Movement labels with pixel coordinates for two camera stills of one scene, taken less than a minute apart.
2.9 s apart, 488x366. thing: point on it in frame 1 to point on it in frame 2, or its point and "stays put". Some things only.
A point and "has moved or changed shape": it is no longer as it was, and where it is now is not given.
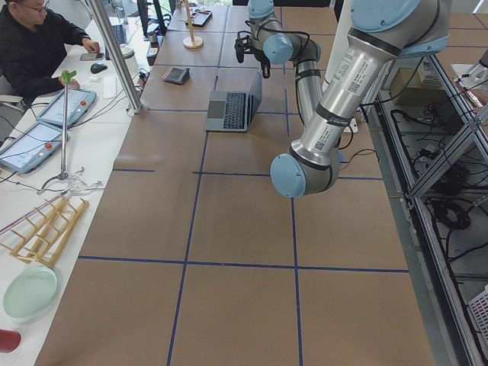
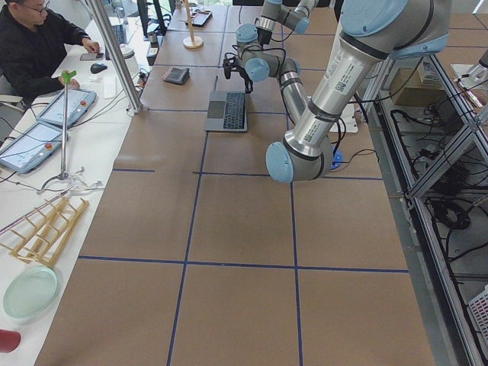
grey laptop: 233,110 has moved or changed shape
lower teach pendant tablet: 31,148 stays put
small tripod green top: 66,76 stays put
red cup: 10,340 stays put
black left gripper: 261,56 to 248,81
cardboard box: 407,88 stays put
